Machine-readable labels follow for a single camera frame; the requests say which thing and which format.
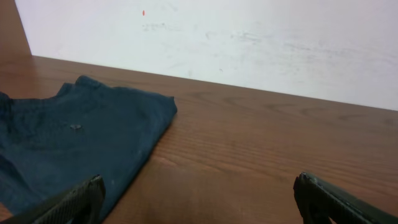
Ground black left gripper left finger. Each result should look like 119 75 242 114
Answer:
1 175 106 224

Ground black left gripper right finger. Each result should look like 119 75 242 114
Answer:
294 172 397 224

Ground folded navy blue shorts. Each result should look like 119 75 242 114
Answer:
1 76 177 219

